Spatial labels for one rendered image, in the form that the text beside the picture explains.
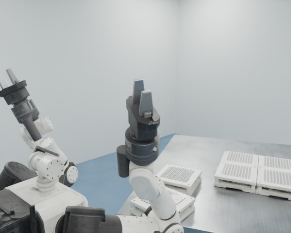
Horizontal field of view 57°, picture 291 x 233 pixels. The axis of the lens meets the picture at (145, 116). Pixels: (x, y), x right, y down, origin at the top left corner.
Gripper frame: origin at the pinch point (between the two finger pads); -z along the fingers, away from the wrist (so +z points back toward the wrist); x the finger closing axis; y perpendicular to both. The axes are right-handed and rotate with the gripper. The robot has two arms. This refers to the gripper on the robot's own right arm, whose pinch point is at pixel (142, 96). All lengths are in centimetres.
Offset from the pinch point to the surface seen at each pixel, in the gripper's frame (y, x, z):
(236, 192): 70, 29, 100
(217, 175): 64, 42, 97
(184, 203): 31, 23, 84
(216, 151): 98, 88, 128
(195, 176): 51, 46, 96
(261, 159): 109, 52, 107
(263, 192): 83, 22, 97
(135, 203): 7, 31, 84
